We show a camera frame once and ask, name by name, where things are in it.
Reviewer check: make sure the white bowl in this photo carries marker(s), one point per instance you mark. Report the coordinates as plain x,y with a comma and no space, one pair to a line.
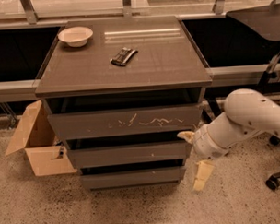
75,36

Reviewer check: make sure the grey drawer cabinet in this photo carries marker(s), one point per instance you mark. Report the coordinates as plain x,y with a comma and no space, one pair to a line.
119,102

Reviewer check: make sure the black snack bar wrapper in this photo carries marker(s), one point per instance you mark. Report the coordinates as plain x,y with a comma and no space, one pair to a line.
123,56

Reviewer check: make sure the grey top drawer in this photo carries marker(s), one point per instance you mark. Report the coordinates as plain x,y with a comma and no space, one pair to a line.
82,125

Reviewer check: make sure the grey bottom drawer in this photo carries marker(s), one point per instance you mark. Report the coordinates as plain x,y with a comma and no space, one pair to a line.
133,178

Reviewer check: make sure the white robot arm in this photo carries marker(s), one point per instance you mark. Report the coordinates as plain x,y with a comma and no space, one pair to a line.
247,113

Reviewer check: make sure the grey middle drawer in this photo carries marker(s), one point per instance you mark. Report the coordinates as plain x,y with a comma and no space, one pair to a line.
111,156

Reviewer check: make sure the metal window railing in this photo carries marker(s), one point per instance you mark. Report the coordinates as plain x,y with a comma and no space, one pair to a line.
16,14

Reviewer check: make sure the black rolling standing desk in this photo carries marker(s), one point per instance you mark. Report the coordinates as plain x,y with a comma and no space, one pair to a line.
264,21

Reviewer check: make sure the open cardboard box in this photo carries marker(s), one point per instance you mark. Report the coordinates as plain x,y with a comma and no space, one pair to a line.
34,135

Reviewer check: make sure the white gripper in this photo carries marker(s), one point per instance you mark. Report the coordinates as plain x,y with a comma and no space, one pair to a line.
204,143

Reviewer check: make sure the grey drawer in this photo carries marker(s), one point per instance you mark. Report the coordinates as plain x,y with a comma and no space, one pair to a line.
111,156
82,125
133,178

